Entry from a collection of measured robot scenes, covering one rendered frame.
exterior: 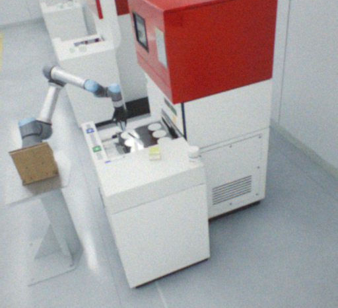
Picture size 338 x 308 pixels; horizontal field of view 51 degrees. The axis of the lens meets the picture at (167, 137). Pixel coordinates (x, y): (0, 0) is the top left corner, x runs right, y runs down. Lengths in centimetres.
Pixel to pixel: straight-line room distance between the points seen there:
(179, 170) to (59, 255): 143
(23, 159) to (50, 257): 101
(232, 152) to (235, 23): 96
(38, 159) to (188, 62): 117
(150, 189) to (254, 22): 120
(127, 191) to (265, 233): 140
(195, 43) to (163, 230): 120
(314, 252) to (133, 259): 138
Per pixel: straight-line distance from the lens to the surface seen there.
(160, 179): 211
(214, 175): 277
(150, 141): 254
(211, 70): 230
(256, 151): 284
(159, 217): 230
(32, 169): 254
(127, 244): 238
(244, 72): 244
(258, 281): 281
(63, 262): 310
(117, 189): 209
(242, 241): 301
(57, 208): 277
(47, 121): 266
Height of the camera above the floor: 232
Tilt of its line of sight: 34 degrees down
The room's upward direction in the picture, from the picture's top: 7 degrees counter-clockwise
